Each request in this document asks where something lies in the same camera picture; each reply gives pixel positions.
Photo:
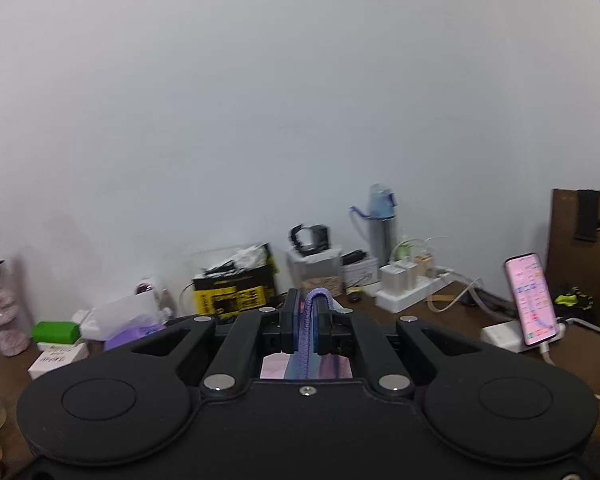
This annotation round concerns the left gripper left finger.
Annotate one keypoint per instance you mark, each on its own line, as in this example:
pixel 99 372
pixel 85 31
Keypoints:
pixel 240 348

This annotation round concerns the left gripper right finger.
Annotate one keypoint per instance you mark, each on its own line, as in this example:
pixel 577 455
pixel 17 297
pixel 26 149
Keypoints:
pixel 360 339

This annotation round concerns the pink blue purple garment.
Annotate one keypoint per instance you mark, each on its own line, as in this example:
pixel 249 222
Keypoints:
pixel 305 362

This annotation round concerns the black yellow cardboard box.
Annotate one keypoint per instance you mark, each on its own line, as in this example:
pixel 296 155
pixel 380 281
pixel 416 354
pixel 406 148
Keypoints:
pixel 232 280

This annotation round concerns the white power strip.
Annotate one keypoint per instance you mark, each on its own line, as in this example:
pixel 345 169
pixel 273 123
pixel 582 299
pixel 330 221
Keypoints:
pixel 424 288

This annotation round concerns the clear plastic food container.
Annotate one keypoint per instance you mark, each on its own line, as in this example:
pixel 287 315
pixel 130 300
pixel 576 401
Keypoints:
pixel 322 270

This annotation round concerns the small white box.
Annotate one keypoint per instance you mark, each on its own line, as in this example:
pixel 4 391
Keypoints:
pixel 362 273

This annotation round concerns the white charger plugs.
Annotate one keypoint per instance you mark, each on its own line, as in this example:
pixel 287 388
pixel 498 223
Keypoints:
pixel 405 275

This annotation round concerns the black watch on stand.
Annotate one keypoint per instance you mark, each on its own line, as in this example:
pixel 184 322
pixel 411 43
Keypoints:
pixel 310 240

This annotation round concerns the blue water bottle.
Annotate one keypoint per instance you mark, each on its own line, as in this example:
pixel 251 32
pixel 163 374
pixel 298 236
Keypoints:
pixel 377 224

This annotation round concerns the purple tissue pack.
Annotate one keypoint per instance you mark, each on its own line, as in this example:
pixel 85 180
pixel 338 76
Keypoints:
pixel 131 334

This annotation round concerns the white phone stand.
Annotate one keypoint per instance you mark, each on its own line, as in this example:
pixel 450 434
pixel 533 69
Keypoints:
pixel 508 336

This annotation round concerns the smartphone with pink screen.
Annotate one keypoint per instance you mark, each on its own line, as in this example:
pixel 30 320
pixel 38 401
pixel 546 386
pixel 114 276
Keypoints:
pixel 532 299

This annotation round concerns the white flat box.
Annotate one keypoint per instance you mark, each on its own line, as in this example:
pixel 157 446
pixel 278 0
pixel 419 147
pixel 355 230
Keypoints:
pixel 55 357

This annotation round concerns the green box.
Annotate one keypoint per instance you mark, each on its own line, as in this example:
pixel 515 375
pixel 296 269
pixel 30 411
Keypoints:
pixel 56 332

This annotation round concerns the pink ceramic vase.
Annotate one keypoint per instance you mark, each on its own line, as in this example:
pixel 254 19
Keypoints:
pixel 13 338

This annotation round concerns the white security camera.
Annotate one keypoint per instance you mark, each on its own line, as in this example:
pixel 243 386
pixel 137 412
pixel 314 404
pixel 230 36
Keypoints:
pixel 152 287

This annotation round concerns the brown board with strap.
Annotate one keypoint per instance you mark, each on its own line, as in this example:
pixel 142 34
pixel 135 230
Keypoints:
pixel 573 253

